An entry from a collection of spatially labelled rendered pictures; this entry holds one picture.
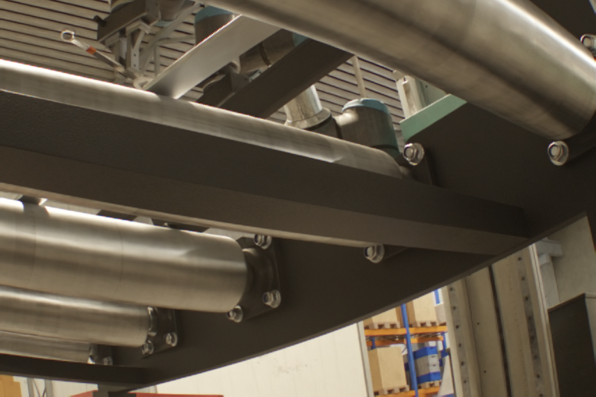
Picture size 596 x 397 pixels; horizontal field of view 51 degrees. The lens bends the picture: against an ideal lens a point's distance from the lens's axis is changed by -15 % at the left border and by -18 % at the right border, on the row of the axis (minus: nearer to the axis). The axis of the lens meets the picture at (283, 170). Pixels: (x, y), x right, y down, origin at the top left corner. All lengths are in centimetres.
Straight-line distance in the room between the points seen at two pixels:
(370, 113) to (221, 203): 175
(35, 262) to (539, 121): 60
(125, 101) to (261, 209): 17
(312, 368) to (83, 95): 540
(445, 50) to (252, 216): 18
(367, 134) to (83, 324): 127
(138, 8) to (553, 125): 91
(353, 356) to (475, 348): 400
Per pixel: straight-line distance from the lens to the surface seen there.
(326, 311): 98
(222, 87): 143
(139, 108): 62
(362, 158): 78
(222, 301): 101
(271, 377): 582
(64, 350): 148
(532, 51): 56
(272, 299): 103
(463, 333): 211
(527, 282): 201
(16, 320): 115
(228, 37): 63
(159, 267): 93
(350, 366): 603
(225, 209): 51
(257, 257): 106
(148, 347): 134
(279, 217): 53
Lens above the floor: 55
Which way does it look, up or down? 24 degrees up
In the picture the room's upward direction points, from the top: 9 degrees counter-clockwise
